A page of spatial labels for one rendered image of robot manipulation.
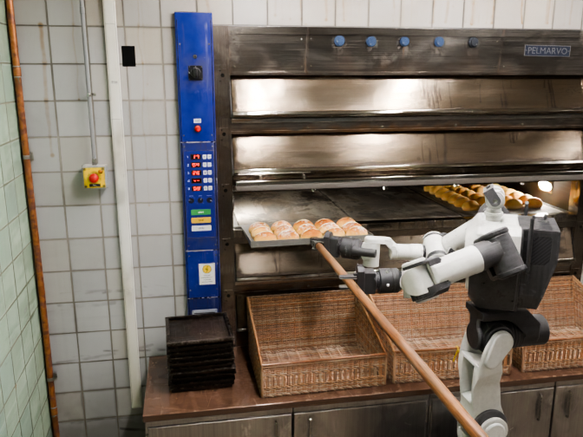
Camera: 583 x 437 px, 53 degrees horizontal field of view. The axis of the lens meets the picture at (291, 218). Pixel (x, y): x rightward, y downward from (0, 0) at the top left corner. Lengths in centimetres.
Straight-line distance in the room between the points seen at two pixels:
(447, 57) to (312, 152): 78
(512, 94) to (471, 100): 22
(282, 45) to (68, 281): 145
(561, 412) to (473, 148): 130
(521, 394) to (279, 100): 171
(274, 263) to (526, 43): 161
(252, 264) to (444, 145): 110
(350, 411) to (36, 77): 194
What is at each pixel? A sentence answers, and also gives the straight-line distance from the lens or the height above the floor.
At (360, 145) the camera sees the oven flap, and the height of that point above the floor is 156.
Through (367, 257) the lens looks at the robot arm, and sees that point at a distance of 242.
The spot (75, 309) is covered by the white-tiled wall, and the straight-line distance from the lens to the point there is 296.
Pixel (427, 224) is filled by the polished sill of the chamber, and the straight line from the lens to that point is 304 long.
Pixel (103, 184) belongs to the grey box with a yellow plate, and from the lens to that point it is 269.
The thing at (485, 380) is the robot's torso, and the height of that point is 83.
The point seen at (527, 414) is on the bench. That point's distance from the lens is 301.
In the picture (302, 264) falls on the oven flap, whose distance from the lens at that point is 289.
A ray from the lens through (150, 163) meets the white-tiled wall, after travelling 273.
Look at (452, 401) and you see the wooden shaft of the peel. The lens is 143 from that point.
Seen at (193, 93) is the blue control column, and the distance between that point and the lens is 267.
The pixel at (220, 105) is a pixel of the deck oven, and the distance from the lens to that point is 271.
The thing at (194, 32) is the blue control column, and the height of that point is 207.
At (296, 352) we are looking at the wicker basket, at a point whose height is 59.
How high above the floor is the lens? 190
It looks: 14 degrees down
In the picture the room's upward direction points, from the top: straight up
